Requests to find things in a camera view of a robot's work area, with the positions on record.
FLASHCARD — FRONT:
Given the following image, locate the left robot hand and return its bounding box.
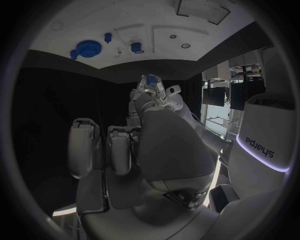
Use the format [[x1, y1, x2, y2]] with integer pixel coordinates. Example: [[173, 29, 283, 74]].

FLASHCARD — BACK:
[[135, 73, 169, 106]]

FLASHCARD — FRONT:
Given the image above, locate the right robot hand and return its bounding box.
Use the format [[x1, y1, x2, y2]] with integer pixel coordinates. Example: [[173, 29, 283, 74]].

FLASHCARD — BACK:
[[66, 89, 222, 240]]

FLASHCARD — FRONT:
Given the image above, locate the blue block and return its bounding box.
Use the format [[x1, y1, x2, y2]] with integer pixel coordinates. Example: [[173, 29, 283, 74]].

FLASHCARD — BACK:
[[130, 42, 145, 54], [146, 74, 158, 87]]

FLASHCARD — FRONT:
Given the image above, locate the white task board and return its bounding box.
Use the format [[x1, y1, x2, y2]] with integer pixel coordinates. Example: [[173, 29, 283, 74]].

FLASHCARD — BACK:
[[27, 0, 257, 70]]

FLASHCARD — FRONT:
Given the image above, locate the black monitor screen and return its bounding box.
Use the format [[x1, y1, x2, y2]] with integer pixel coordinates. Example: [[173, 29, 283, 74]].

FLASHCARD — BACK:
[[201, 86, 227, 107]]

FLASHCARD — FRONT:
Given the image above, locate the blue gear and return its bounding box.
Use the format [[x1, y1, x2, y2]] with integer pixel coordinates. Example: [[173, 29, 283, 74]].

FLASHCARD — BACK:
[[75, 39, 104, 59]]

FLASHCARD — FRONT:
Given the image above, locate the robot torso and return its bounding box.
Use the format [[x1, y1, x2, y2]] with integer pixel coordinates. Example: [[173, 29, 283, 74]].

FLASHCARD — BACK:
[[227, 44, 297, 200]]

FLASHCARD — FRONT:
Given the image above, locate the white cable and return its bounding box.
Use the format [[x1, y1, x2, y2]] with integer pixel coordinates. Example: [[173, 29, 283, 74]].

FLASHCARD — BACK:
[[189, 111, 208, 131]]

